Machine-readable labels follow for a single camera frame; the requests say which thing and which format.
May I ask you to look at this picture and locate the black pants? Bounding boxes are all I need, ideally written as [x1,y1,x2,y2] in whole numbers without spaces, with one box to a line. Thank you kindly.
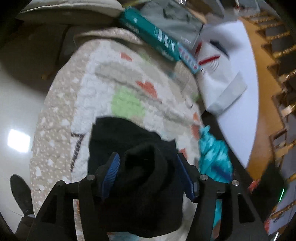
[88,117,184,238]

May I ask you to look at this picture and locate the black shoe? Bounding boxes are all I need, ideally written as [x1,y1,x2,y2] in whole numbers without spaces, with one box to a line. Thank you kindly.
[10,174,35,218]

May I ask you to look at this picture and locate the turquoise fleece blanket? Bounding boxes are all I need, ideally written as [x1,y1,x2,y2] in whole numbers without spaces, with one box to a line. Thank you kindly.
[198,125,234,227]

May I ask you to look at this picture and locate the white paper bag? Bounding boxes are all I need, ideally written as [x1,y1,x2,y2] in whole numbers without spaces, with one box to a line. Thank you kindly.
[196,41,247,116]

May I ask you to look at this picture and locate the quilted patterned bed cover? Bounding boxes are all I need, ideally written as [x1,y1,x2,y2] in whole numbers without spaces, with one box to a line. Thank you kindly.
[30,28,202,240]

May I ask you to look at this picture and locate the light blue patterned box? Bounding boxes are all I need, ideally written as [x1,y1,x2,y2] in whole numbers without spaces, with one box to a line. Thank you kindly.
[177,42,200,75]

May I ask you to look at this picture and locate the wooden staircase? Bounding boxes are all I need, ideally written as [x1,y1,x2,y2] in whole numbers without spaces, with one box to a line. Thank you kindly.
[241,10,295,235]

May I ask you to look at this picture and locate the grey tote bag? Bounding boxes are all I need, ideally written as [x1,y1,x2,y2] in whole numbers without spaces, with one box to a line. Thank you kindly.
[140,1,204,51]

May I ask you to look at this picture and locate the teal tissue pack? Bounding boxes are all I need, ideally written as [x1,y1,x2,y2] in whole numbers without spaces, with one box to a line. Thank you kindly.
[119,8,181,62]

